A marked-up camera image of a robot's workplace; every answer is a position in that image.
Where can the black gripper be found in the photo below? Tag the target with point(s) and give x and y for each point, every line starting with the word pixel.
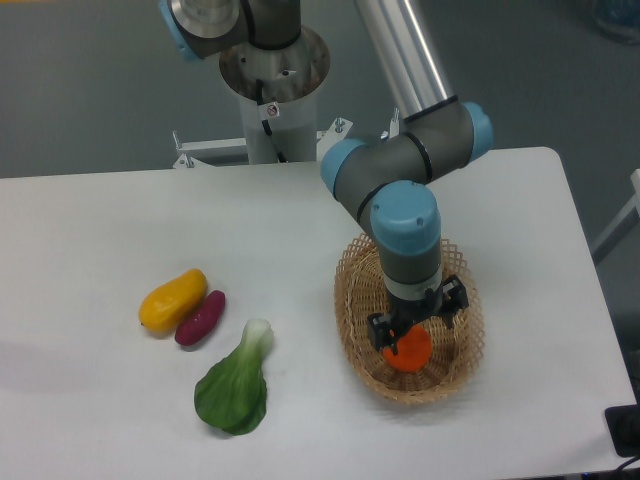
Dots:
pixel 446 302

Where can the orange fruit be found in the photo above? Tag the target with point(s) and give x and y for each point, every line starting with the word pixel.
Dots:
pixel 413 351

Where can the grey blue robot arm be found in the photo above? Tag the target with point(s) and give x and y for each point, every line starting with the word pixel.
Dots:
pixel 384 187

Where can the woven wicker basket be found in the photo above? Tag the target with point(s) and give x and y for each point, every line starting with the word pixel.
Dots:
pixel 457 352

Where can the green bok choy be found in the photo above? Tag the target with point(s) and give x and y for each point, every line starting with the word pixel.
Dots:
pixel 232 396

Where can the purple sweet potato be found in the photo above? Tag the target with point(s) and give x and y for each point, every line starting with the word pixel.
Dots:
pixel 195 328

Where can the black device at table edge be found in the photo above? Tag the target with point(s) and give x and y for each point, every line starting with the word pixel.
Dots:
pixel 623 425

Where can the yellow mango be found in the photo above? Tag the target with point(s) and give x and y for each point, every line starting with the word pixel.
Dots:
pixel 164 308

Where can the white frame at right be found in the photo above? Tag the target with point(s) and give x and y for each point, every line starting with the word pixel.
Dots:
pixel 621 225

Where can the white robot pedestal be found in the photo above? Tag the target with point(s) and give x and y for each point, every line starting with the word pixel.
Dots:
pixel 277 92

